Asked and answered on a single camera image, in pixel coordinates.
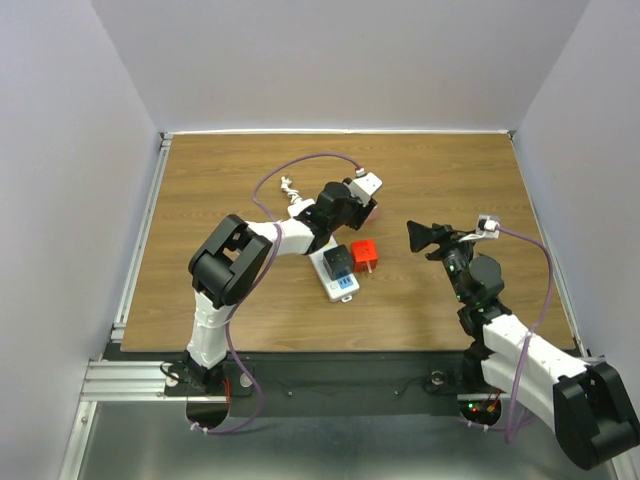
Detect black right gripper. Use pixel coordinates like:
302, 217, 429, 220
407, 218, 479, 303

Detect black cube plug adapter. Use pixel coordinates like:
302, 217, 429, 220
323, 244, 354, 280

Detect white multicolour power strip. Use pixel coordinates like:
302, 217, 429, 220
287, 199, 361, 304

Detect pink cube plug adapter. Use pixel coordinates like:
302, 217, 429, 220
365, 206, 379, 223

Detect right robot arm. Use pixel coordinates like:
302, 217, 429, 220
407, 215, 639, 470

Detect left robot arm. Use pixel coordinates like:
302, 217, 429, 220
160, 173, 383, 395

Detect red cube plug adapter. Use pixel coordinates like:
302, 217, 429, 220
350, 239, 379, 273

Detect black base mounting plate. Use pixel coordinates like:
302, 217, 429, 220
164, 349, 521, 419

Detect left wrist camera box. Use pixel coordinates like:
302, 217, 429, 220
348, 168, 383, 204

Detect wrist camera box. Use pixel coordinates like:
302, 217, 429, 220
348, 168, 383, 204
476, 214, 500, 239

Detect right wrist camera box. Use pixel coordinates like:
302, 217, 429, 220
476, 214, 500, 239

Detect white coiled cord with plug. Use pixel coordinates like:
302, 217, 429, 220
278, 174, 305, 206

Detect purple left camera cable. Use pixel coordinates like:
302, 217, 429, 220
192, 153, 366, 435

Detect purple camera cable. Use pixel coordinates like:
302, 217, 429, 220
492, 225, 555, 444
192, 153, 366, 435

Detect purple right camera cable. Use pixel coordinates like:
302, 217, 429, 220
492, 225, 555, 444

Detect aluminium frame rail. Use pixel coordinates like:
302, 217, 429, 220
79, 357, 191, 401

